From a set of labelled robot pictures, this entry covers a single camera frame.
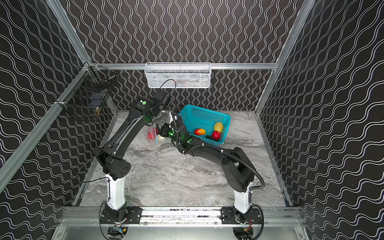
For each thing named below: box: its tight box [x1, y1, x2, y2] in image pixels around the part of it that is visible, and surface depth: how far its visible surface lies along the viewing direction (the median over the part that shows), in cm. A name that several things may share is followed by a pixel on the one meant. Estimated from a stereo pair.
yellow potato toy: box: [214, 122, 224, 133], surface depth 108 cm
